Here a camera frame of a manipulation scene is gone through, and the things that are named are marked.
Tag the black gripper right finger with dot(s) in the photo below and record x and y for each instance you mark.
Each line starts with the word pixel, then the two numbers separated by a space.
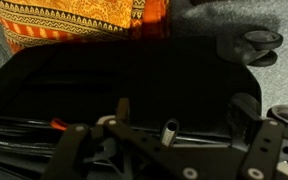
pixel 264 150

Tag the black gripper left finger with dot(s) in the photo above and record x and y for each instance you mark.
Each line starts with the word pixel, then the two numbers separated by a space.
pixel 140 140

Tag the silver metal zip pull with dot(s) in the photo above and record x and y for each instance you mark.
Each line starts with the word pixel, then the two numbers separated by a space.
pixel 169 133

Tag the orange zip pull tab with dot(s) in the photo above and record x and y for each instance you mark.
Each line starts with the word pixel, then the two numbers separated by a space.
pixel 59 124

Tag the black wheeled suitcase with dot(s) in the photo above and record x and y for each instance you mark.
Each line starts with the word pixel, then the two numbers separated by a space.
pixel 150 76

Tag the grey fabric sofa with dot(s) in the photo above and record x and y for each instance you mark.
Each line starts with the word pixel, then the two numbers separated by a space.
pixel 284 83

